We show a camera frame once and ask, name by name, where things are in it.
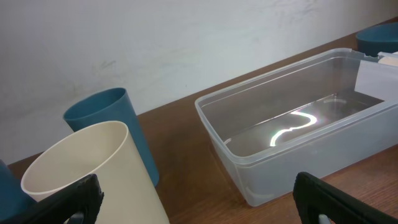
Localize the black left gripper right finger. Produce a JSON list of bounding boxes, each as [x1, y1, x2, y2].
[[293, 172, 397, 224]]

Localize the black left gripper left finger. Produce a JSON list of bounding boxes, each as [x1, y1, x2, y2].
[[1, 174, 104, 224]]

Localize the blue bowl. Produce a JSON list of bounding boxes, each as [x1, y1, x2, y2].
[[356, 22, 398, 57]]

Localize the cream cup near container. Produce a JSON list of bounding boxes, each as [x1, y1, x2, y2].
[[21, 121, 169, 223]]

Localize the clear plastic container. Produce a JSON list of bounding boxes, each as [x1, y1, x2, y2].
[[195, 48, 397, 207]]

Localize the blue cup near container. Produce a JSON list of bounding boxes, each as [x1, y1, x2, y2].
[[63, 88, 160, 185]]

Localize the blue cup far left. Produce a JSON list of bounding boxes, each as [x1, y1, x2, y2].
[[0, 161, 36, 221]]

